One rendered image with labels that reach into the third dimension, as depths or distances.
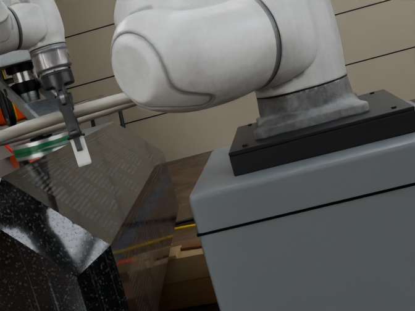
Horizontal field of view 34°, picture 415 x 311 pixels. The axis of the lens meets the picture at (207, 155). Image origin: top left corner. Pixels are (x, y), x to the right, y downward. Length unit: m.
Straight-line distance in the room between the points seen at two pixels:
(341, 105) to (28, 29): 0.83
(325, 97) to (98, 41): 6.11
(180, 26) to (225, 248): 0.32
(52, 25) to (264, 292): 0.90
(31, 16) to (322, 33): 0.79
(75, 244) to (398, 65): 5.55
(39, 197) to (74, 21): 5.43
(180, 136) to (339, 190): 6.10
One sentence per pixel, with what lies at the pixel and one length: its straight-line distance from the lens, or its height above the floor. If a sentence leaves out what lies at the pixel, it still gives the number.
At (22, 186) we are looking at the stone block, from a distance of 1.85.
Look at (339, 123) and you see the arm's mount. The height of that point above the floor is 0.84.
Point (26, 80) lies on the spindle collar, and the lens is 2.53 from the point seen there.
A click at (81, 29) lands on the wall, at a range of 7.17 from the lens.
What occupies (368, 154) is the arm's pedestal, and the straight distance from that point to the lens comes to 0.98.
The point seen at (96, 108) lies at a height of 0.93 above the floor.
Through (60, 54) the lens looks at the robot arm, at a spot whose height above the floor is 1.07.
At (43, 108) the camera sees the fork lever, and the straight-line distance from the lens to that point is 2.37.
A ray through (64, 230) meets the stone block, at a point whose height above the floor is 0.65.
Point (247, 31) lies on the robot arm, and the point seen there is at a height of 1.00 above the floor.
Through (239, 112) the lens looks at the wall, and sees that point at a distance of 6.95.
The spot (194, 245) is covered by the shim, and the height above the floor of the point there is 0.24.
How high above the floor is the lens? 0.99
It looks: 8 degrees down
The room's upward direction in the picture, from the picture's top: 15 degrees counter-clockwise
